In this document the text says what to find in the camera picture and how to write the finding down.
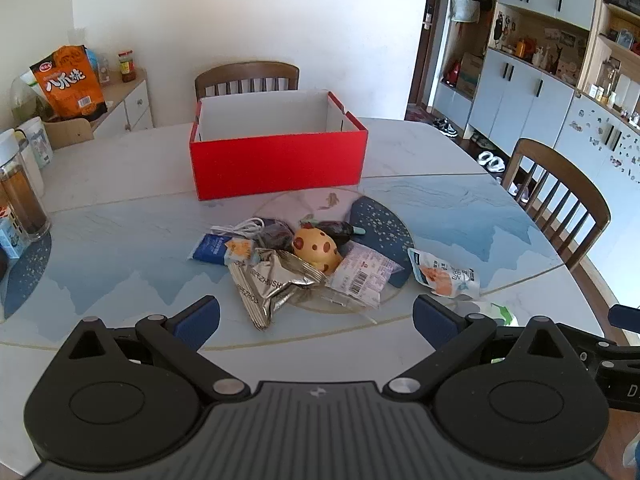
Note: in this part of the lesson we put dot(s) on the dark wooden chair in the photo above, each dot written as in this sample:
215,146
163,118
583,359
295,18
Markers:
560,160
245,71

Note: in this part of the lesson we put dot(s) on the blue globe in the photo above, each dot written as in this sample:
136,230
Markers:
92,62

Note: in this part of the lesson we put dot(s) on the blue carton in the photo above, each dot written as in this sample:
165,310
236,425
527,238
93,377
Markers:
11,237

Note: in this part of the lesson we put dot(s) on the orange snack bag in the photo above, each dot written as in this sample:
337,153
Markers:
70,85

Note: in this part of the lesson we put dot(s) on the red bag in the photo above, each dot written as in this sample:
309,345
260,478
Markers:
453,72

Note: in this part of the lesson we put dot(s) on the brown cardboard box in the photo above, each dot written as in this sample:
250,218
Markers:
470,75

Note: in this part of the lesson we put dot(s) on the glass tea bottle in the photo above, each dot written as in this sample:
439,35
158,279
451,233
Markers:
22,205

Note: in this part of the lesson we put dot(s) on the silver snack packet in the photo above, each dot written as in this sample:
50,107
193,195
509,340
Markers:
270,285

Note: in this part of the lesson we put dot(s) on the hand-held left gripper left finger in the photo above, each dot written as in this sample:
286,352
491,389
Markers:
200,322

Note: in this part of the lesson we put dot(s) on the blue packet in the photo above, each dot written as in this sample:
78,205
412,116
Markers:
210,249

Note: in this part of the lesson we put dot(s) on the red lid sauce jar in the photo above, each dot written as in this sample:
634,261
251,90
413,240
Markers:
127,67

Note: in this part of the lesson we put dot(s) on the purple eggplant toy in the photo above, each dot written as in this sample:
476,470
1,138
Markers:
335,230

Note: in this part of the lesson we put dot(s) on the black white sneakers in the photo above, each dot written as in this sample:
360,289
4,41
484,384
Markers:
445,126

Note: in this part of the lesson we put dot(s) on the white barcode packet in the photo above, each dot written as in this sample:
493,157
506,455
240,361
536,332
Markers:
360,272

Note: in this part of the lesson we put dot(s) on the white orange snack packet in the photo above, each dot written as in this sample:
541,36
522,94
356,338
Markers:
442,272

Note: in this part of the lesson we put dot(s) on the blue grey cabinet unit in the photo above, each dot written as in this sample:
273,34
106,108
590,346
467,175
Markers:
515,95

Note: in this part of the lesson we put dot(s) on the white marble desktop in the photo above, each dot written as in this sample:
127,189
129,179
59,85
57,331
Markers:
125,170

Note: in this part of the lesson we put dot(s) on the clear plastic container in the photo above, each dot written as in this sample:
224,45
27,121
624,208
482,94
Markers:
103,69

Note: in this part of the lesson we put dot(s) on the white slippers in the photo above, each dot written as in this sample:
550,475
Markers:
491,161

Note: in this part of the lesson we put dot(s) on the dark snack packet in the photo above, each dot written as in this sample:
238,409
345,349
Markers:
275,234

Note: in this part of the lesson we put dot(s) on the small orange white packet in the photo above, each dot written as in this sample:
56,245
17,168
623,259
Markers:
240,249

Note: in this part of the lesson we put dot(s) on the pale wooden chair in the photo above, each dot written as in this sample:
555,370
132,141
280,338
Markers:
70,132

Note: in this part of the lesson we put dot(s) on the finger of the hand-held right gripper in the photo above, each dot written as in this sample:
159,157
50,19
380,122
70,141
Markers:
590,342
625,318

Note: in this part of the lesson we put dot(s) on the orange bottle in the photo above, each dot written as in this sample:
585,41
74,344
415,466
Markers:
521,48

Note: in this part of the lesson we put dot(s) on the dark wooden door frame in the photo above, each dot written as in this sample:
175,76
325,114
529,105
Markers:
425,35

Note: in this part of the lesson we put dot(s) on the yellow spotted toy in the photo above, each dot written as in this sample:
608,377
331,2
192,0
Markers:
315,250

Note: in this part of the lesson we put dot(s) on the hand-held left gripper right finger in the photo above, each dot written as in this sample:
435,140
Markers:
432,321

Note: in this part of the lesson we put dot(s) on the white side cabinet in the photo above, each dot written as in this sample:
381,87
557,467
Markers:
125,110

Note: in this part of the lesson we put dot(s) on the pale tote bag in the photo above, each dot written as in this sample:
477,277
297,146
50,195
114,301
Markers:
465,7

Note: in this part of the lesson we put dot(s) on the red cardboard box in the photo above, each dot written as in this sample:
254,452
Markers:
275,165

